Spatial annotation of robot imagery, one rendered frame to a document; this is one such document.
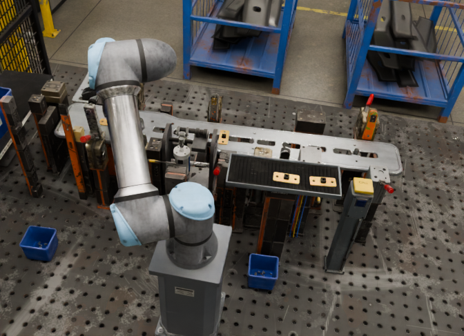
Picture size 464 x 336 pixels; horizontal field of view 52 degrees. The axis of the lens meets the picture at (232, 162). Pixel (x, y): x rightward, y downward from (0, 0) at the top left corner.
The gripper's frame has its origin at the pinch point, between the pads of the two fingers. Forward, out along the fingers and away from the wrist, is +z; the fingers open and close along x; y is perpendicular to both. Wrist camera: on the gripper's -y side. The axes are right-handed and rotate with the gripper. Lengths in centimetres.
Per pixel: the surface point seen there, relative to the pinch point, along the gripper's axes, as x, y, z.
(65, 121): -16.2, -10.5, -9.9
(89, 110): -18.0, 0.1, -18.0
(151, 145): -22.4, 22.7, -9.7
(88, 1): 299, -121, 104
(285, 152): -16, 70, -8
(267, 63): 196, 64, 85
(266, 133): 6, 63, 1
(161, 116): 8.8, 19.4, 2.1
